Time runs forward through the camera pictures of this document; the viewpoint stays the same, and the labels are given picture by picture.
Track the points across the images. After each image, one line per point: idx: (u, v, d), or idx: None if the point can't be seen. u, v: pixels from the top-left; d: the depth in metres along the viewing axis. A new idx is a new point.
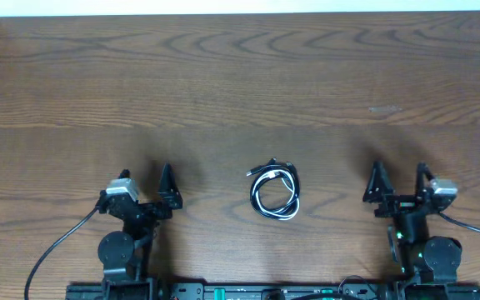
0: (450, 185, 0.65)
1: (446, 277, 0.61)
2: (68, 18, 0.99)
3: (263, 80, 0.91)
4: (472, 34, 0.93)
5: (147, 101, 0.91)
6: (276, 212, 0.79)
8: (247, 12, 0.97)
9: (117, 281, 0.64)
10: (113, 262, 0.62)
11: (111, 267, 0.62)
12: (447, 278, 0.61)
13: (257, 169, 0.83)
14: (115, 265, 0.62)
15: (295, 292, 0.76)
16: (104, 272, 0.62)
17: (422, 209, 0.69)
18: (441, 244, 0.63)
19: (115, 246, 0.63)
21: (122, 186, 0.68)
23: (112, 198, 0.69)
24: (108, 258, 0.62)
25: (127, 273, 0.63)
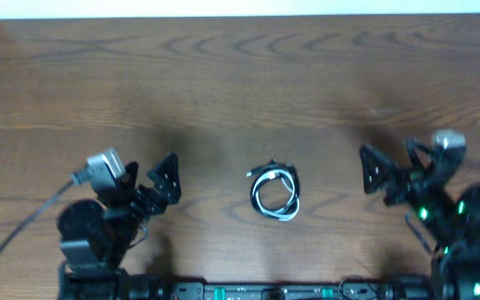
0: (457, 137, 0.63)
1: None
2: (69, 20, 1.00)
3: (263, 82, 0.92)
4: (470, 36, 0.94)
5: (148, 102, 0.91)
6: (276, 212, 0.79)
8: (247, 15, 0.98)
9: (78, 261, 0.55)
10: (73, 233, 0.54)
11: (71, 240, 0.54)
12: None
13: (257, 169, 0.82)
14: (76, 237, 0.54)
15: (295, 292, 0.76)
16: (63, 246, 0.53)
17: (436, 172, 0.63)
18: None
19: (79, 215, 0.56)
21: (103, 153, 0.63)
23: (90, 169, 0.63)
24: (69, 230, 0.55)
25: (88, 248, 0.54)
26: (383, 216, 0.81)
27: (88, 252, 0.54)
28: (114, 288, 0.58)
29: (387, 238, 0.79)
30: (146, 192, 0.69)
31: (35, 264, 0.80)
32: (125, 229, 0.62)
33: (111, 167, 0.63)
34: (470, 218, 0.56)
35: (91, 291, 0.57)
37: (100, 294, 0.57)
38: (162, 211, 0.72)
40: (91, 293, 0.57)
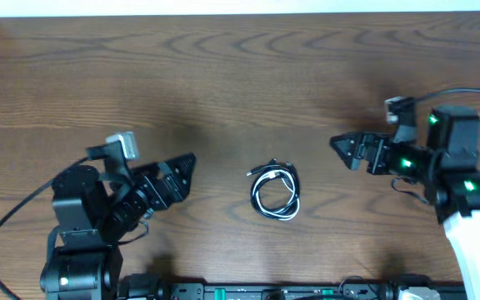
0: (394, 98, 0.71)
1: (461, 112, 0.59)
2: (68, 18, 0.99)
3: (263, 81, 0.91)
4: (472, 34, 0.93)
5: (147, 101, 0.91)
6: (276, 212, 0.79)
8: (247, 12, 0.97)
9: (70, 222, 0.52)
10: (67, 192, 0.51)
11: (64, 198, 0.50)
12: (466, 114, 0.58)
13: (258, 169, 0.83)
14: (69, 196, 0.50)
15: (296, 292, 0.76)
16: (56, 203, 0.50)
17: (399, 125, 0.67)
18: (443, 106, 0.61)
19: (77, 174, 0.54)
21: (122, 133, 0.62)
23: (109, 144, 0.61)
24: (63, 187, 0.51)
25: (80, 207, 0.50)
26: (383, 216, 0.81)
27: (82, 212, 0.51)
28: (103, 262, 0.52)
29: (388, 238, 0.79)
30: (153, 182, 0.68)
31: (35, 264, 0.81)
32: (122, 212, 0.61)
33: (122, 147, 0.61)
34: (441, 137, 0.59)
35: (78, 264, 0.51)
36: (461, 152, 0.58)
37: (87, 267, 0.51)
38: (165, 205, 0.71)
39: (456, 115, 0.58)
40: (78, 267, 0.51)
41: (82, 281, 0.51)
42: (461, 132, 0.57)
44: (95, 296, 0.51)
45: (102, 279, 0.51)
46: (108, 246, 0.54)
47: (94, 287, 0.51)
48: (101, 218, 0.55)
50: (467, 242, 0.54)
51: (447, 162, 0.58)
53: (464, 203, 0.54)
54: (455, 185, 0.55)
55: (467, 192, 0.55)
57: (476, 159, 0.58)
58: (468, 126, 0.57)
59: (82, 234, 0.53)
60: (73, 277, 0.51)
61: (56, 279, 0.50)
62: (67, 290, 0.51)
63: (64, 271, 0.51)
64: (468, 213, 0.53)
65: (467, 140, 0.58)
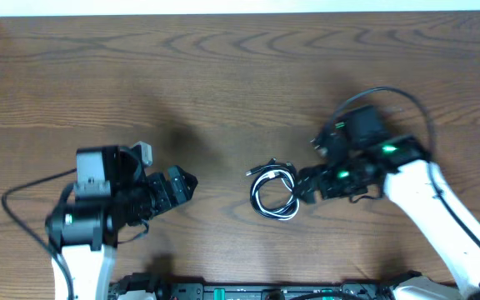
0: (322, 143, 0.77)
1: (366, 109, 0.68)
2: (68, 18, 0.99)
3: (263, 80, 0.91)
4: (472, 34, 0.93)
5: (147, 101, 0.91)
6: (276, 212, 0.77)
8: (247, 12, 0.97)
9: (87, 175, 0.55)
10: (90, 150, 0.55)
11: (87, 152, 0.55)
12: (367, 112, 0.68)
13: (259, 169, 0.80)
14: (92, 151, 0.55)
15: (295, 292, 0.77)
16: (78, 155, 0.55)
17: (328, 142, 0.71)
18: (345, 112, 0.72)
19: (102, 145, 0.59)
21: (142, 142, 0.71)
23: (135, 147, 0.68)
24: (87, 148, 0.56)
25: (99, 159, 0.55)
26: (383, 216, 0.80)
27: (100, 158, 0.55)
28: (108, 207, 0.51)
29: (388, 238, 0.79)
30: (163, 179, 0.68)
31: (35, 263, 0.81)
32: (135, 189, 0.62)
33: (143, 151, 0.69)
34: (351, 130, 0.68)
35: (84, 206, 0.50)
36: (373, 134, 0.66)
37: (92, 208, 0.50)
38: (170, 207, 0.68)
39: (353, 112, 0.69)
40: (83, 207, 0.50)
41: (84, 221, 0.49)
42: (359, 120, 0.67)
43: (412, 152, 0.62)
44: (96, 236, 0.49)
45: (104, 222, 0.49)
46: (116, 199, 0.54)
47: (95, 230, 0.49)
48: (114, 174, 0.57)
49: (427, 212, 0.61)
50: (409, 201, 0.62)
51: (365, 143, 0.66)
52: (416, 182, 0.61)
53: (391, 165, 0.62)
54: (378, 153, 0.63)
55: (389, 154, 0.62)
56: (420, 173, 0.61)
57: (387, 134, 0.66)
58: (366, 112, 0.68)
59: (95, 182, 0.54)
60: (77, 215, 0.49)
61: (60, 221, 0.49)
62: (68, 230, 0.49)
63: (68, 210, 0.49)
64: (397, 171, 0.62)
65: (371, 123, 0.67)
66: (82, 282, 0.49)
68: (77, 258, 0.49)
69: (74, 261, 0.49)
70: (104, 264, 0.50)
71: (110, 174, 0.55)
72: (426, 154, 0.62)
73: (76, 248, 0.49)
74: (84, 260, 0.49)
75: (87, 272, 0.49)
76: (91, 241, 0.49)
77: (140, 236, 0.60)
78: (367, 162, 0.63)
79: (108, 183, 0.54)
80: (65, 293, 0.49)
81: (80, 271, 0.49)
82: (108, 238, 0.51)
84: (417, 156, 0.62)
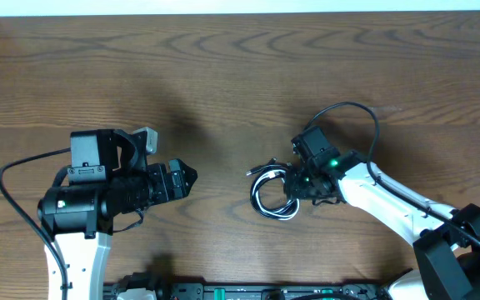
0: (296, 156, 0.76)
1: (312, 131, 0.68)
2: (68, 17, 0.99)
3: (263, 80, 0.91)
4: (472, 33, 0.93)
5: (147, 101, 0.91)
6: (275, 212, 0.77)
8: (247, 12, 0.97)
9: (82, 157, 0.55)
10: (85, 132, 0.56)
11: (82, 134, 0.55)
12: (312, 132, 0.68)
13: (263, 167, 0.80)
14: (86, 133, 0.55)
15: (295, 292, 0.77)
16: (72, 137, 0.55)
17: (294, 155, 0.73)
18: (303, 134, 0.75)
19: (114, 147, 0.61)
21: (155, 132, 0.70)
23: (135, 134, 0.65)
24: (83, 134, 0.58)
25: (95, 142, 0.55)
26: None
27: (94, 142, 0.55)
28: (102, 192, 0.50)
29: (388, 238, 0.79)
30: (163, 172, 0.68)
31: (35, 263, 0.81)
32: (132, 177, 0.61)
33: (146, 140, 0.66)
34: (303, 151, 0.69)
35: (79, 190, 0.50)
36: (322, 152, 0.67)
37: (87, 193, 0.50)
38: (167, 198, 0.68)
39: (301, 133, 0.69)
40: (77, 192, 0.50)
41: (77, 206, 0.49)
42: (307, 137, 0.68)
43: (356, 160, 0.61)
44: (90, 220, 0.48)
45: (97, 206, 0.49)
46: (112, 184, 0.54)
47: (90, 215, 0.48)
48: (109, 158, 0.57)
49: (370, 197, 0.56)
50: (352, 192, 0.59)
51: (318, 162, 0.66)
52: (354, 173, 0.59)
53: (337, 172, 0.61)
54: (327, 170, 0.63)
55: (336, 167, 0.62)
56: (361, 171, 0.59)
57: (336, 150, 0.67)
58: (312, 132, 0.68)
59: (89, 167, 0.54)
60: (71, 200, 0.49)
61: (53, 203, 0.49)
62: (62, 215, 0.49)
63: (62, 195, 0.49)
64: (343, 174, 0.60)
65: (320, 142, 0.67)
66: (76, 269, 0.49)
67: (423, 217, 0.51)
68: (71, 245, 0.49)
69: (69, 243, 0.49)
70: (99, 250, 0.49)
71: (105, 158, 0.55)
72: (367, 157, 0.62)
73: (71, 234, 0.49)
74: (78, 247, 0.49)
75: (82, 258, 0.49)
76: (85, 227, 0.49)
77: (134, 225, 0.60)
78: (322, 180, 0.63)
79: (103, 167, 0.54)
80: (59, 282, 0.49)
81: (73, 257, 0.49)
82: (102, 224, 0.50)
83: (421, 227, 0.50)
84: (359, 160, 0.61)
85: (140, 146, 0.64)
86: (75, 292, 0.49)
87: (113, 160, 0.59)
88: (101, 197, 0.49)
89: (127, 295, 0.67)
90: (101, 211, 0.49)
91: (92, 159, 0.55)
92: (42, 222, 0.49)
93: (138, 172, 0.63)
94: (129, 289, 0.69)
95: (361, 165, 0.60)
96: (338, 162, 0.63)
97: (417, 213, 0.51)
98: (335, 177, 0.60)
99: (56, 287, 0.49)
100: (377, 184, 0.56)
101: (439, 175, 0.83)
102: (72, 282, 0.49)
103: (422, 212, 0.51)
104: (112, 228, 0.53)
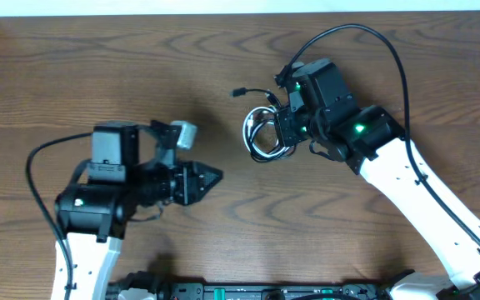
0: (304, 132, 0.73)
1: (328, 80, 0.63)
2: (69, 17, 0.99)
3: (263, 80, 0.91)
4: (472, 33, 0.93)
5: (147, 101, 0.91)
6: (272, 154, 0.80)
8: (247, 12, 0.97)
9: (103, 153, 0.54)
10: (108, 127, 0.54)
11: (105, 131, 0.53)
12: (328, 80, 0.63)
13: (272, 98, 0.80)
14: (109, 129, 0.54)
15: (295, 292, 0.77)
16: (96, 132, 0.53)
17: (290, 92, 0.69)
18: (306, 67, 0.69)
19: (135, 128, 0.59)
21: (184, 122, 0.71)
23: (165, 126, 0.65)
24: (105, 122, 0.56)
25: (118, 142, 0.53)
26: (384, 216, 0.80)
27: (117, 139, 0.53)
28: (120, 196, 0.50)
29: (388, 238, 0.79)
30: (188, 176, 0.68)
31: (35, 263, 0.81)
32: (154, 175, 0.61)
33: (179, 136, 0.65)
34: (312, 95, 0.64)
35: (98, 191, 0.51)
36: (337, 102, 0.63)
37: (104, 196, 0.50)
38: (187, 202, 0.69)
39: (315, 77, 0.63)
40: (96, 192, 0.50)
41: (94, 207, 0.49)
42: (323, 86, 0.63)
43: (384, 127, 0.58)
44: (104, 223, 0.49)
45: (112, 209, 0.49)
46: (130, 186, 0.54)
47: (106, 218, 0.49)
48: (131, 156, 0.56)
49: (406, 194, 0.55)
50: (382, 179, 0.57)
51: (331, 117, 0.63)
52: (394, 158, 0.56)
53: (357, 138, 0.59)
54: (347, 134, 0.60)
55: (361, 134, 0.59)
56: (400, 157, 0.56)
57: (352, 102, 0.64)
58: (328, 82, 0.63)
59: (110, 165, 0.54)
60: (88, 200, 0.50)
61: (71, 201, 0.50)
62: (78, 213, 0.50)
63: (80, 193, 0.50)
64: (374, 155, 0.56)
65: (335, 91, 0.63)
66: (82, 271, 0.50)
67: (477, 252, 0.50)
68: (81, 245, 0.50)
69: (81, 244, 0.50)
70: (109, 254, 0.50)
71: (127, 157, 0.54)
72: (400, 128, 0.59)
73: (84, 233, 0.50)
74: (88, 247, 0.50)
75: (90, 259, 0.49)
76: (99, 228, 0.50)
77: (155, 217, 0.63)
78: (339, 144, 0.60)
79: (123, 168, 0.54)
80: (64, 281, 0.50)
81: (82, 257, 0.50)
82: (116, 228, 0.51)
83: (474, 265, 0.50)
84: (387, 127, 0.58)
85: (169, 141, 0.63)
86: (78, 294, 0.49)
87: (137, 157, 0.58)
88: (118, 202, 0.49)
89: (127, 294, 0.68)
90: (116, 216, 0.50)
91: (112, 157, 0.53)
92: (57, 218, 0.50)
93: (164, 170, 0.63)
94: (132, 287, 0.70)
95: (400, 147, 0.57)
96: (363, 127, 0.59)
97: (472, 247, 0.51)
98: (353, 142, 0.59)
99: (60, 287, 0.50)
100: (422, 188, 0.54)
101: (439, 175, 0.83)
102: (76, 282, 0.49)
103: (479, 247, 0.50)
104: (125, 231, 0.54)
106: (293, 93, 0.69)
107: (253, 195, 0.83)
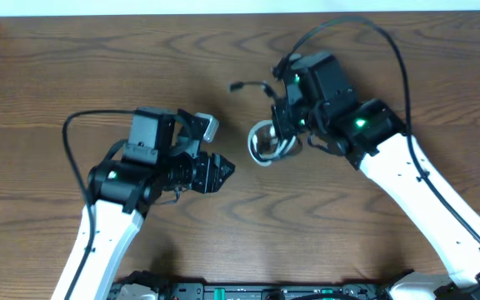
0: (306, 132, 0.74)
1: (327, 72, 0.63)
2: (69, 18, 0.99)
3: (263, 80, 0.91)
4: (471, 34, 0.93)
5: (147, 101, 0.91)
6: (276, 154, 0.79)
8: (247, 12, 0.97)
9: (140, 136, 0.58)
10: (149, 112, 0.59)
11: (146, 115, 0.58)
12: (327, 72, 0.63)
13: (270, 89, 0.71)
14: (149, 115, 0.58)
15: (295, 292, 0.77)
16: (137, 115, 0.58)
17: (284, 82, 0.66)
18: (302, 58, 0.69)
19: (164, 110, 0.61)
21: (211, 117, 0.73)
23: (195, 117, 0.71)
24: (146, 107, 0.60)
25: (157, 127, 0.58)
26: (384, 216, 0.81)
27: (155, 123, 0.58)
28: (150, 177, 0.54)
29: (388, 238, 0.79)
30: (211, 167, 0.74)
31: (35, 263, 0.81)
32: (180, 162, 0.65)
33: (206, 128, 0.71)
34: (312, 87, 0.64)
35: (130, 170, 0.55)
36: (337, 96, 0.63)
37: (136, 175, 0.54)
38: (205, 190, 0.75)
39: (315, 68, 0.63)
40: (128, 171, 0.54)
41: (125, 183, 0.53)
42: (323, 78, 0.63)
43: (385, 122, 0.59)
44: (131, 199, 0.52)
45: (142, 187, 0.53)
46: (157, 169, 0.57)
47: (132, 196, 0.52)
48: (164, 142, 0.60)
49: (407, 191, 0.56)
50: (383, 176, 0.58)
51: (332, 111, 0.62)
52: (396, 154, 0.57)
53: (358, 133, 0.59)
54: (348, 128, 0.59)
55: (362, 129, 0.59)
56: (402, 151, 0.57)
57: (352, 94, 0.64)
58: (327, 74, 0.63)
59: (144, 147, 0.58)
60: (121, 176, 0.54)
61: (105, 173, 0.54)
62: (110, 185, 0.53)
63: (116, 168, 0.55)
64: (375, 150, 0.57)
65: (334, 84, 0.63)
66: (104, 237, 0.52)
67: (479, 250, 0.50)
68: (108, 213, 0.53)
69: (107, 212, 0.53)
70: (130, 229, 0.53)
71: (161, 142, 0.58)
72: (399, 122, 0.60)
73: (112, 203, 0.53)
74: (114, 217, 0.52)
75: (114, 227, 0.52)
76: (125, 202, 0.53)
77: (171, 202, 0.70)
78: (340, 139, 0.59)
79: (156, 152, 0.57)
80: (85, 242, 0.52)
81: (107, 225, 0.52)
82: (141, 206, 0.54)
83: (476, 264, 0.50)
84: (387, 121, 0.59)
85: (197, 133, 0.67)
86: (95, 258, 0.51)
87: (169, 142, 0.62)
88: (147, 182, 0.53)
89: (131, 287, 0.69)
90: (142, 194, 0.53)
91: (147, 142, 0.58)
92: (90, 187, 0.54)
93: (187, 158, 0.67)
94: (135, 282, 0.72)
95: (402, 144, 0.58)
96: (364, 122, 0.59)
97: (473, 246, 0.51)
98: (354, 137, 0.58)
99: (80, 247, 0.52)
100: (423, 182, 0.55)
101: None
102: (96, 247, 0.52)
103: None
104: (147, 212, 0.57)
106: (290, 84, 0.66)
107: (253, 195, 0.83)
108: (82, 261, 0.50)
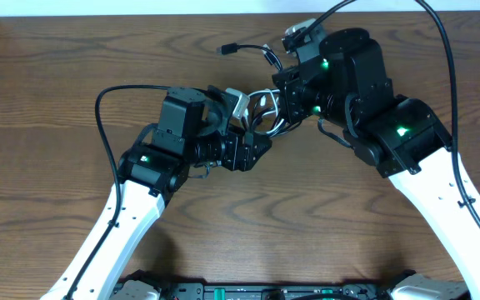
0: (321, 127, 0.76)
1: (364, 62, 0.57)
2: (70, 17, 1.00)
3: (264, 80, 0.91)
4: (471, 34, 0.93)
5: (147, 101, 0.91)
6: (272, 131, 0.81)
8: (247, 13, 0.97)
9: (168, 122, 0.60)
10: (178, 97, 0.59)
11: (173, 101, 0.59)
12: (366, 62, 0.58)
13: (271, 57, 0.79)
14: (177, 101, 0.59)
15: (295, 292, 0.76)
16: (165, 102, 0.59)
17: (300, 58, 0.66)
18: (333, 39, 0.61)
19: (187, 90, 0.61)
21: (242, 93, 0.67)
23: (223, 93, 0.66)
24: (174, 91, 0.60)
25: (183, 116, 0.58)
26: (383, 216, 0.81)
27: (182, 112, 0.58)
28: (176, 167, 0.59)
29: (388, 238, 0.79)
30: (238, 145, 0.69)
31: (34, 263, 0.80)
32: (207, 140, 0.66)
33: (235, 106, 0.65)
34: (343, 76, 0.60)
35: (160, 158, 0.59)
36: (372, 90, 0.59)
37: (164, 164, 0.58)
38: (233, 167, 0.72)
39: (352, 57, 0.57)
40: (157, 158, 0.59)
41: (154, 170, 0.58)
42: (361, 70, 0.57)
43: (428, 130, 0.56)
44: (157, 184, 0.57)
45: (169, 174, 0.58)
46: (183, 159, 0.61)
47: (160, 183, 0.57)
48: (192, 128, 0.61)
49: (447, 214, 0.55)
50: (422, 195, 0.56)
51: (363, 108, 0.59)
52: (438, 174, 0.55)
53: (398, 142, 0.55)
54: (387, 137, 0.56)
55: (404, 138, 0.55)
56: (447, 172, 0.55)
57: (387, 87, 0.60)
58: (366, 66, 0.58)
59: (172, 136, 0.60)
60: (151, 162, 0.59)
61: (137, 157, 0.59)
62: (140, 168, 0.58)
63: (147, 153, 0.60)
64: (418, 169, 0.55)
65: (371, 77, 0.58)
66: (127, 215, 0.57)
67: None
68: (135, 192, 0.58)
69: (133, 192, 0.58)
70: (152, 212, 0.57)
71: (187, 131, 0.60)
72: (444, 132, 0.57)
73: (139, 184, 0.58)
74: (140, 197, 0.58)
75: (138, 207, 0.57)
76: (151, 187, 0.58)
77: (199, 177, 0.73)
78: (374, 145, 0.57)
79: (182, 142, 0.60)
80: (111, 217, 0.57)
81: (132, 203, 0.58)
82: (167, 192, 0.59)
83: None
84: (431, 128, 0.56)
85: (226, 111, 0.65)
86: (117, 233, 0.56)
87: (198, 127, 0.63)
88: (174, 172, 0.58)
89: (135, 284, 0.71)
90: (168, 182, 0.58)
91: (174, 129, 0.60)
92: (122, 168, 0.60)
93: (216, 136, 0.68)
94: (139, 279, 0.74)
95: (447, 163, 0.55)
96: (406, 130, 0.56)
97: None
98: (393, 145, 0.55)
99: (105, 221, 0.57)
100: (465, 208, 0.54)
101: None
102: (119, 222, 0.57)
103: None
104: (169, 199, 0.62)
106: (307, 63, 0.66)
107: (253, 195, 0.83)
108: (107, 232, 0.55)
